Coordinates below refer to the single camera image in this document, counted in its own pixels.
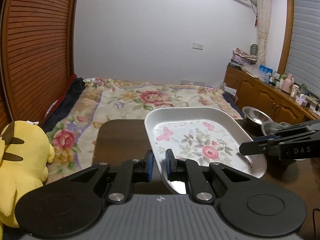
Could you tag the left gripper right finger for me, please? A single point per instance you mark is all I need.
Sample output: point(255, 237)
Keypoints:
point(203, 183)

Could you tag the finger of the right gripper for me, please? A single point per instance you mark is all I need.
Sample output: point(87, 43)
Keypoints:
point(307, 127)
point(254, 147)

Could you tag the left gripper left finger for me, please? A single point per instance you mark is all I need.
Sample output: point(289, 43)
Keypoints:
point(115, 185)

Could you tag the large steel bowl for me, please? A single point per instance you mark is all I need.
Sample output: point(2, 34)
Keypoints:
point(270, 127)

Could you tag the floral white tray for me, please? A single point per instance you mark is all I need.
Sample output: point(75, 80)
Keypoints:
point(202, 134)

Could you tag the pink tissue box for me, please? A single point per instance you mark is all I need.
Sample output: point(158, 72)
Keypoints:
point(301, 101)

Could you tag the smaller steel bowl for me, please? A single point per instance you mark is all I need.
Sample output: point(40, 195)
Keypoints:
point(254, 116)

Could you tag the pink kettle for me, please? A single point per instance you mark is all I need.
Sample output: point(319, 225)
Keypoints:
point(288, 83)

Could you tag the wooden sideboard cabinet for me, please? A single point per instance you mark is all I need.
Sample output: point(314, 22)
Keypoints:
point(271, 100)

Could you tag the white paper bag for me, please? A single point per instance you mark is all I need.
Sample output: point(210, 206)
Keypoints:
point(230, 90)

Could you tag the window roller blind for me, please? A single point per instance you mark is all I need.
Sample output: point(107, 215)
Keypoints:
point(303, 59)

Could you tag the blue white box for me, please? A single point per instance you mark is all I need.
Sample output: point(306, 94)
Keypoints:
point(264, 74)

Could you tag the floral bed quilt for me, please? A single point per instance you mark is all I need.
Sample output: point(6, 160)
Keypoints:
point(103, 100)

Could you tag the dark clothes pile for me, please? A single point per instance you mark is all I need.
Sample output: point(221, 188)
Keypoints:
point(74, 88)

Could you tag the stack of folded fabrics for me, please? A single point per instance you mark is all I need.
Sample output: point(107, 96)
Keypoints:
point(240, 57)

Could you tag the yellow plush toy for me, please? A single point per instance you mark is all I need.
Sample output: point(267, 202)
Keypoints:
point(25, 153)

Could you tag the patterned curtain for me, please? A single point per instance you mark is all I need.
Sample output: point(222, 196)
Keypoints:
point(264, 8)

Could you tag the wooden slatted headboard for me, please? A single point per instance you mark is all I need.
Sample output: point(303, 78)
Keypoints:
point(36, 56)

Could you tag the white wall switch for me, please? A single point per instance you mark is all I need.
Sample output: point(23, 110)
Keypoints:
point(197, 46)

